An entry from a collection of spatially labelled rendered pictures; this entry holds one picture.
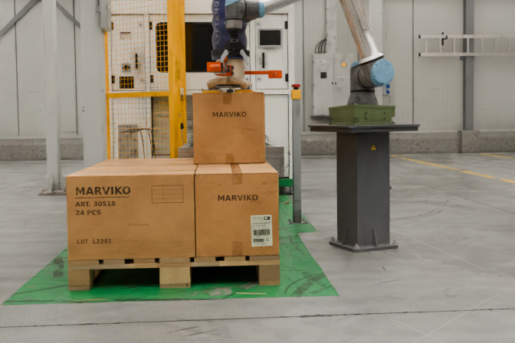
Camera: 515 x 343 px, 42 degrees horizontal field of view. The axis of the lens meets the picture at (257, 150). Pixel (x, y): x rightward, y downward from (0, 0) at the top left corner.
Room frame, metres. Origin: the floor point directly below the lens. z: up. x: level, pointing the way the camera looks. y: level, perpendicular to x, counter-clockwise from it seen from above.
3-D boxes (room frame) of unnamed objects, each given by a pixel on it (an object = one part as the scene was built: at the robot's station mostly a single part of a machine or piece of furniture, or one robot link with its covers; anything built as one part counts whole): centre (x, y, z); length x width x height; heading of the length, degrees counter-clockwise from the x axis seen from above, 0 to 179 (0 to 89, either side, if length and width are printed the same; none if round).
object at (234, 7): (3.73, 0.12, 1.39); 0.10 x 0.09 x 0.12; 109
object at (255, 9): (3.78, 0.02, 1.40); 0.12 x 0.12 x 0.09; 19
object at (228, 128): (4.10, 0.15, 0.74); 0.60 x 0.40 x 0.40; 179
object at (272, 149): (4.48, 0.17, 0.58); 0.70 x 0.03 x 0.06; 93
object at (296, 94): (5.08, -0.29, 0.50); 0.07 x 0.07 x 1.00; 3
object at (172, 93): (5.44, 0.95, 1.05); 0.87 x 0.10 x 2.10; 55
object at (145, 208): (3.78, 0.43, 0.34); 1.20 x 1.00 x 0.40; 3
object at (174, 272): (3.78, 0.43, 0.07); 1.20 x 1.00 x 0.14; 3
